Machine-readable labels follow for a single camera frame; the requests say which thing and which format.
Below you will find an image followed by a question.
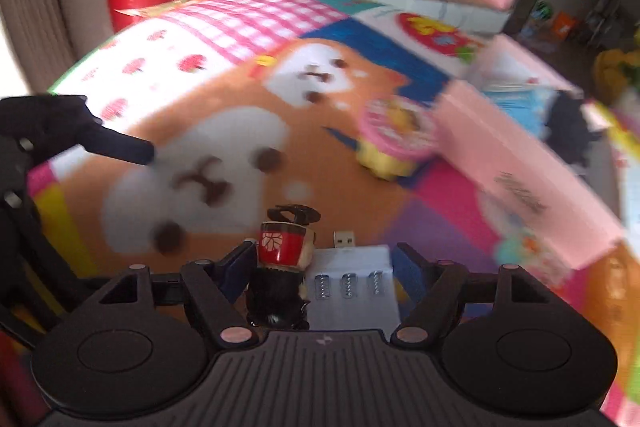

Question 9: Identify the white battery charger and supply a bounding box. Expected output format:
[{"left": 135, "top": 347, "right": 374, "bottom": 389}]
[{"left": 304, "top": 230, "right": 402, "bottom": 334}]

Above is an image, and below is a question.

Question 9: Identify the colourful printed play mat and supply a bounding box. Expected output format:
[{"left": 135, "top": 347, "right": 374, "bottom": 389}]
[{"left": 25, "top": 0, "right": 640, "bottom": 427}]

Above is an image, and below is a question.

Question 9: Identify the pink yellow round toy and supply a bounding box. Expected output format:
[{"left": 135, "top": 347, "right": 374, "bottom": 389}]
[{"left": 356, "top": 96, "right": 442, "bottom": 181}]

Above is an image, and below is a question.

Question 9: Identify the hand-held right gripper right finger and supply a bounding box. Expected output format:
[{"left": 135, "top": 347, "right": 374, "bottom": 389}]
[{"left": 390, "top": 243, "right": 543, "bottom": 350}]

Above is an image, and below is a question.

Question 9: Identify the small figurine with black hat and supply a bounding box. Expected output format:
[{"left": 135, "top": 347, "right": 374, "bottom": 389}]
[{"left": 246, "top": 204, "right": 322, "bottom": 329}]

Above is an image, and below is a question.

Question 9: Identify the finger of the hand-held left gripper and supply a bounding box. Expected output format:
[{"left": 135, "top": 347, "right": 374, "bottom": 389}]
[{"left": 47, "top": 94, "right": 157, "bottom": 166}]

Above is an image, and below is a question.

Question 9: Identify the blue item in box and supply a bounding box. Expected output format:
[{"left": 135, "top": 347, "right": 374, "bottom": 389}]
[{"left": 486, "top": 83, "right": 557, "bottom": 138}]

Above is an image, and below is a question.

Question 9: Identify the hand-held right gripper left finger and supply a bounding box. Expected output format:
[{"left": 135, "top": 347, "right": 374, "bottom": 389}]
[{"left": 97, "top": 241, "right": 259, "bottom": 350}]

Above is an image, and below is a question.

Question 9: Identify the yellow ornament stand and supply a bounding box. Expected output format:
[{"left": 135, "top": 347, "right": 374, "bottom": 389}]
[{"left": 594, "top": 48, "right": 640, "bottom": 108}]

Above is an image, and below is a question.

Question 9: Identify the pink storage box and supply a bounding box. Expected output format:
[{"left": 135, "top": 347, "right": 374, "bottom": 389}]
[{"left": 432, "top": 34, "right": 627, "bottom": 271}]

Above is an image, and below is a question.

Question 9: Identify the orange paper bag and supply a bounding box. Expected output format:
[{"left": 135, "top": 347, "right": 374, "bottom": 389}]
[{"left": 551, "top": 11, "right": 582, "bottom": 41}]

